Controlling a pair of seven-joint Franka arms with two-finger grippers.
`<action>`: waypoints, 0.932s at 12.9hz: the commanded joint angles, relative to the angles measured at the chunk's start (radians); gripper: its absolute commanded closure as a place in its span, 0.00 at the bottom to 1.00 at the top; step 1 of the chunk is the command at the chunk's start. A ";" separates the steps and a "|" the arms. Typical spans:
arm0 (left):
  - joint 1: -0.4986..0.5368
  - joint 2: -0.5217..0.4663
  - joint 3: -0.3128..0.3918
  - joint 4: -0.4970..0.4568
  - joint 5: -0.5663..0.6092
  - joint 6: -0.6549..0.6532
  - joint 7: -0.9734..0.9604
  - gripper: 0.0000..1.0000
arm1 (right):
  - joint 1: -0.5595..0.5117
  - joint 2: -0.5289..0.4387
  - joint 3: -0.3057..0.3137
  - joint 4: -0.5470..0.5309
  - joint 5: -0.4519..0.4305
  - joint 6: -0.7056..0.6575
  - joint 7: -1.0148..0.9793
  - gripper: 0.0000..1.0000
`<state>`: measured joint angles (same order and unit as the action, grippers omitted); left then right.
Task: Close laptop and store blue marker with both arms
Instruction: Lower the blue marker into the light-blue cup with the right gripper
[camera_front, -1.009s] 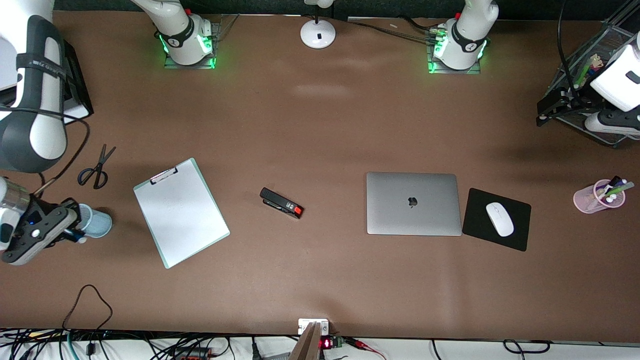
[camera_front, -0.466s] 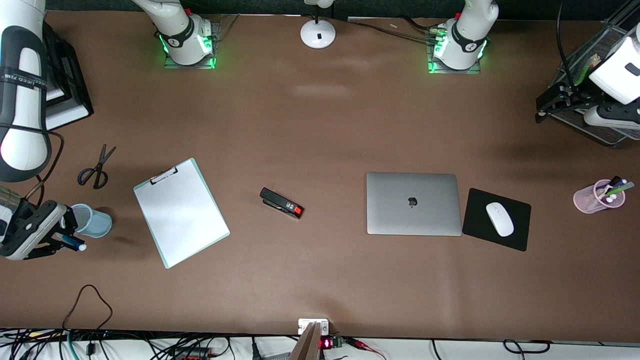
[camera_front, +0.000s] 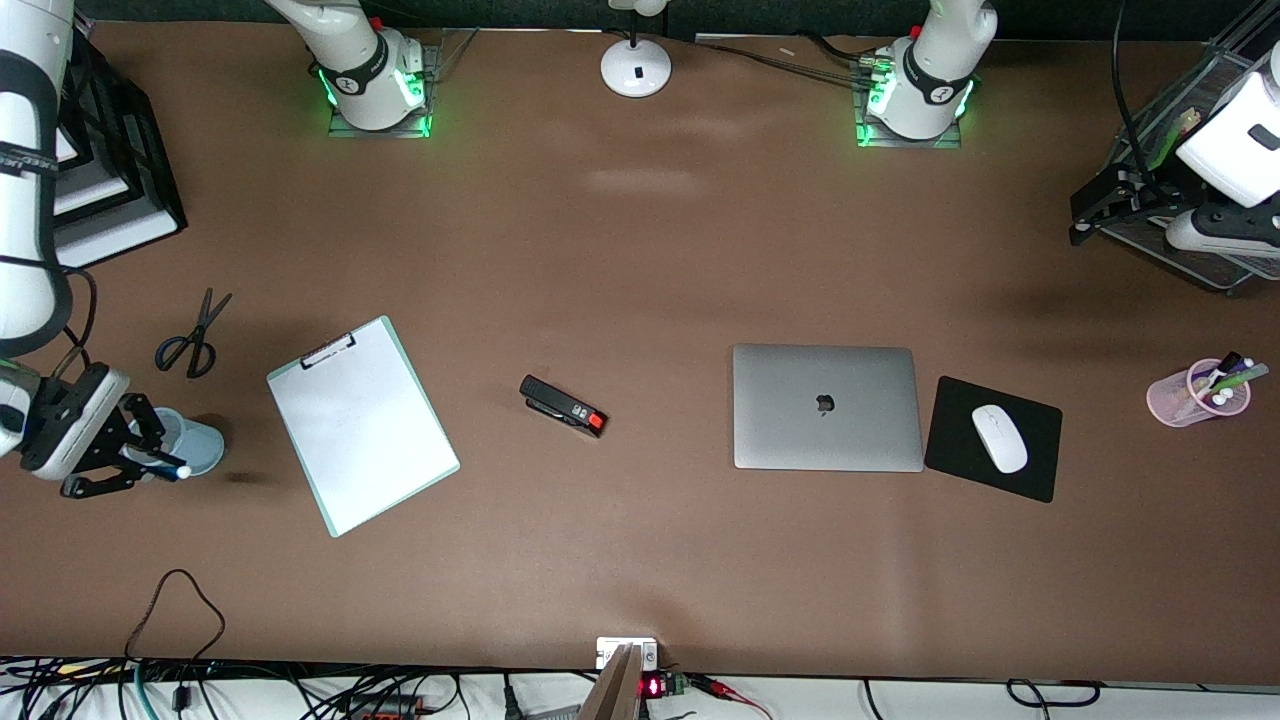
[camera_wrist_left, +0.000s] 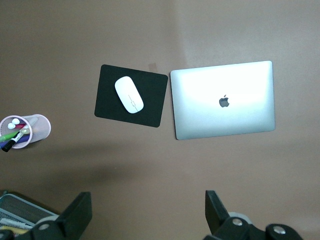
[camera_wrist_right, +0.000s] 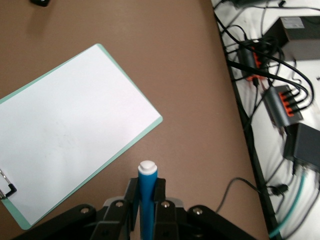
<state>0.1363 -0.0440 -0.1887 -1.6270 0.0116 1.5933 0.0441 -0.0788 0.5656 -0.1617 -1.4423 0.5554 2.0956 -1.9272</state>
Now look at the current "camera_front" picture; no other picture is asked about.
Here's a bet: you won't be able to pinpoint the white clipboard with paper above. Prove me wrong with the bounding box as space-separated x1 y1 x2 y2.
266 316 461 538

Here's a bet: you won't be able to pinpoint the blue mesh pen cup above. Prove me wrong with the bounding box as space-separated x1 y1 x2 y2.
148 405 226 478

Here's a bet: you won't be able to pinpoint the thin black cable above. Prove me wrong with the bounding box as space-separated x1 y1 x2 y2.
1005 678 1103 707

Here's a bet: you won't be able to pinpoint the black stacked letter tray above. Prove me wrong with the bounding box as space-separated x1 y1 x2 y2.
50 28 188 269

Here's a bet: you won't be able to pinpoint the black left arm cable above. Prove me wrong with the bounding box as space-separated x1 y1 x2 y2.
1112 0 1173 201

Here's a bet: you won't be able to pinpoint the green pen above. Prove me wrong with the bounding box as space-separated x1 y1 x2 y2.
1155 108 1202 169

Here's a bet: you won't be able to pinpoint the black scissors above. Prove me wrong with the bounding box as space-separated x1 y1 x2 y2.
155 288 233 379

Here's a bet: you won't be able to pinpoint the black looped cable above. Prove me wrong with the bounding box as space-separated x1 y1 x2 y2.
122 568 227 666

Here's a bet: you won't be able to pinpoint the white round lamp base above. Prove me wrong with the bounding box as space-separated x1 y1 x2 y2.
601 0 672 99

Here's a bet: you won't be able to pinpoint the black stapler with red tip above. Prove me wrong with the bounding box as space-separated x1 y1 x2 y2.
519 375 608 439

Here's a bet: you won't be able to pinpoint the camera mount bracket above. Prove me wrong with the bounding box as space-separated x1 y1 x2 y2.
578 637 661 720

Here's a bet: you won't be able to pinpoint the grey mesh desk tray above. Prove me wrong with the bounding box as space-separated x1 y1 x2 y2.
1097 40 1280 293

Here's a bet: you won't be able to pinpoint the white computer mouse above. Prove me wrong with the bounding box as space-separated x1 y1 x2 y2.
972 404 1029 475

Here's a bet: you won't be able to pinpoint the pink mesh pen cup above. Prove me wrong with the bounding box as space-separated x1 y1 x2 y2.
1146 358 1253 429

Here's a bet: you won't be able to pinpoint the red and black wire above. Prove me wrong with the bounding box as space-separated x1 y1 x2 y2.
685 675 773 720

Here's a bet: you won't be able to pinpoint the tangled cable bundle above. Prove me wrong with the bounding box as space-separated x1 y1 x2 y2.
0 655 591 720

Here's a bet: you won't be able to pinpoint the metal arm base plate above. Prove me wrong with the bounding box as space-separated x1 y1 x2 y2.
853 55 965 150
328 42 437 139

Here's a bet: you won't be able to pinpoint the silver laptop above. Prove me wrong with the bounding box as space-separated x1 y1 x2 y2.
732 344 925 473

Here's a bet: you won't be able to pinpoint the black mouse pad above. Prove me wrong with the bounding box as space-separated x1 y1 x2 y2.
924 376 1063 504

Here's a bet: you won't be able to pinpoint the black base cable bundle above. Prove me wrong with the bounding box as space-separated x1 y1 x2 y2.
695 35 881 89

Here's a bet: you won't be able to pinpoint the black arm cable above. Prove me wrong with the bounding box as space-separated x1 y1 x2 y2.
0 250 99 383
1112 0 1173 201

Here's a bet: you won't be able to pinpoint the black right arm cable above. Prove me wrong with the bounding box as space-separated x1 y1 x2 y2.
0 250 99 383

